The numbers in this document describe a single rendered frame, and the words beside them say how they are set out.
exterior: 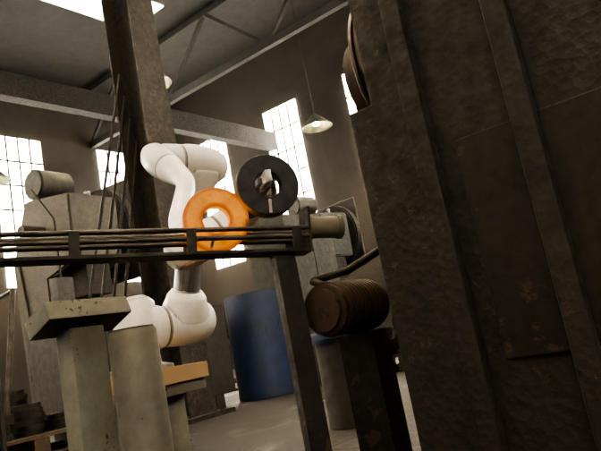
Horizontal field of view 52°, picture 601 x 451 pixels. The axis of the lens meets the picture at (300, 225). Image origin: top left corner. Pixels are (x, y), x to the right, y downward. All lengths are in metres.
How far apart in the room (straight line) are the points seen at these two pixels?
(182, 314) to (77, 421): 0.80
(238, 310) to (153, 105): 1.80
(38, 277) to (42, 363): 2.40
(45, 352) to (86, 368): 3.36
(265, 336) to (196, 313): 2.86
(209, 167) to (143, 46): 3.02
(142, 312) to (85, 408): 0.70
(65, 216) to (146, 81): 2.41
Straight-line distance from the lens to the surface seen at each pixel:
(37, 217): 7.43
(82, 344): 1.69
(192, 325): 2.39
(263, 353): 5.21
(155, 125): 4.95
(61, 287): 6.77
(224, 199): 1.46
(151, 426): 1.57
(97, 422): 1.70
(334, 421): 2.87
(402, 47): 1.32
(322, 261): 5.68
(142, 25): 5.34
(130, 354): 1.56
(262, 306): 5.23
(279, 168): 1.51
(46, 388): 5.07
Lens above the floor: 0.41
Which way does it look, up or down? 10 degrees up
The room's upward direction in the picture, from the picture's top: 11 degrees counter-clockwise
